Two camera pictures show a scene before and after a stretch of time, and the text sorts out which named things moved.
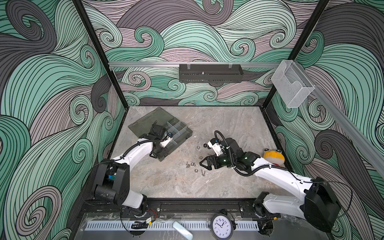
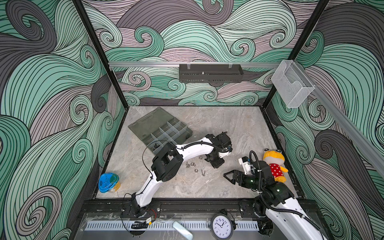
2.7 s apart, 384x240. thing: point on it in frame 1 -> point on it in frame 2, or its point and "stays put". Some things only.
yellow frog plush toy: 274,157 stays put
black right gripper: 213,158 -> 235,173
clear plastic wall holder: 292,83 stays put
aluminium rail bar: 192,63 stays put
